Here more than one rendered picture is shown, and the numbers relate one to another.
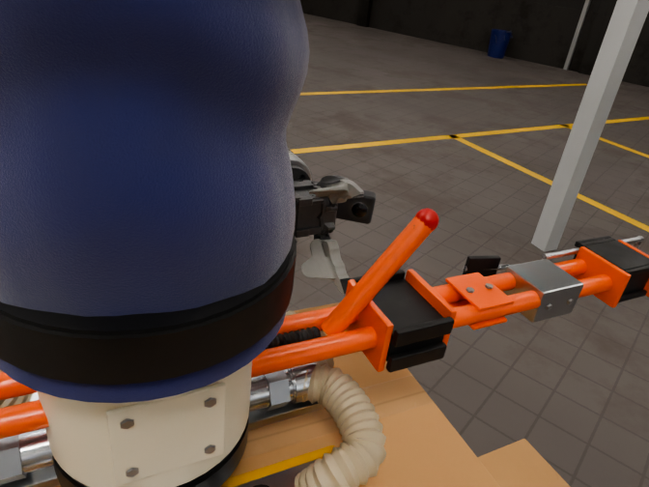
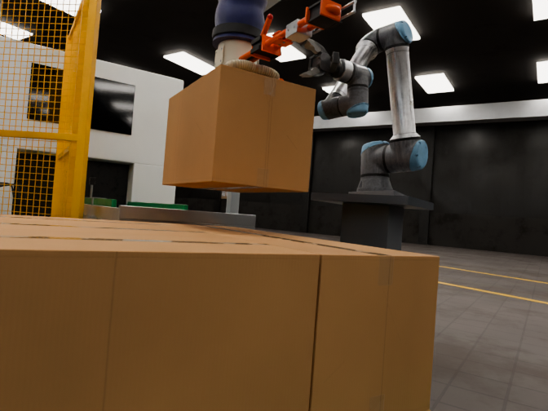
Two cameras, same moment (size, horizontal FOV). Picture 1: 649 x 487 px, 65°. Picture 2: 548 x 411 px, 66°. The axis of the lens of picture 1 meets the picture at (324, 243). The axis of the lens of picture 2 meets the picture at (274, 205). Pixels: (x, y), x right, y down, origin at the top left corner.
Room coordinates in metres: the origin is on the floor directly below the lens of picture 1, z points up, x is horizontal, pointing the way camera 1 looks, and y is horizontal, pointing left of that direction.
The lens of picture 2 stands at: (0.44, -1.65, 0.62)
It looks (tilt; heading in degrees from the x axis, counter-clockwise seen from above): 1 degrees up; 87
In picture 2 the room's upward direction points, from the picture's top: 4 degrees clockwise
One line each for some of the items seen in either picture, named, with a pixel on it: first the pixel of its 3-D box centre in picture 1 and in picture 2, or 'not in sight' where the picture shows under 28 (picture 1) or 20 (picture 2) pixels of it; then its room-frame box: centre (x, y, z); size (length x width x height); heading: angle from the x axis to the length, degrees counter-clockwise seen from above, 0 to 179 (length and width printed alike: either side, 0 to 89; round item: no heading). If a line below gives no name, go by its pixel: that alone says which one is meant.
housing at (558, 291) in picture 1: (539, 289); (298, 31); (0.55, -0.27, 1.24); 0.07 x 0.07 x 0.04; 29
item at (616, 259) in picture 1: (616, 272); (322, 14); (0.61, -0.39, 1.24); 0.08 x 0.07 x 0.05; 119
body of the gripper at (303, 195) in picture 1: (297, 202); (324, 66); (0.69, 0.05, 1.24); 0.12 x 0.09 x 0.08; 29
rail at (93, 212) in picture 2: not in sight; (84, 218); (-0.72, 1.28, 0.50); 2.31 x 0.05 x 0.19; 120
